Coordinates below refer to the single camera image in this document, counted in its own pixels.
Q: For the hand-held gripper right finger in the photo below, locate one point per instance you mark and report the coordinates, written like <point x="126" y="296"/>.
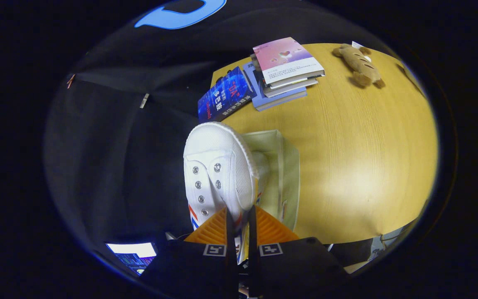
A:
<point x="254" y="270"/>

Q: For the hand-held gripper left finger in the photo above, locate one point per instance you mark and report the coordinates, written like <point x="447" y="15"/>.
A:
<point x="230" y="274"/>

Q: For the pale green fabric storage box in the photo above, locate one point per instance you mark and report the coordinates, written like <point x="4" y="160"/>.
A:
<point x="288" y="174"/>

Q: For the computer screen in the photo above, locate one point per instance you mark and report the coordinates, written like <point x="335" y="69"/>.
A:
<point x="133" y="251"/>

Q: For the dark blue book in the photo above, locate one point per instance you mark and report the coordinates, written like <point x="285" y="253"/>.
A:
<point x="224" y="97"/>

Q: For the grey book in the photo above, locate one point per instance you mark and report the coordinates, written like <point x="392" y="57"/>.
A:
<point x="293" y="89"/>

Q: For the silver cloth clip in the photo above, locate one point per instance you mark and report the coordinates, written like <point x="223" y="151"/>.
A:
<point x="144" y="101"/>

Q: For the pink cover book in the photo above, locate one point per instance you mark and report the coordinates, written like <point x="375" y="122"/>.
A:
<point x="284" y="58"/>

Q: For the brown plush toy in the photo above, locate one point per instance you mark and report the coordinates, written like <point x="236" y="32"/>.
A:
<point x="361" y="66"/>

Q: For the small white card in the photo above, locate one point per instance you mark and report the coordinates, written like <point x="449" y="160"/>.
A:
<point x="357" y="44"/>

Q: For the pink cloth clip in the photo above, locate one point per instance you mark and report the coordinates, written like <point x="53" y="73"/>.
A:
<point x="70" y="81"/>

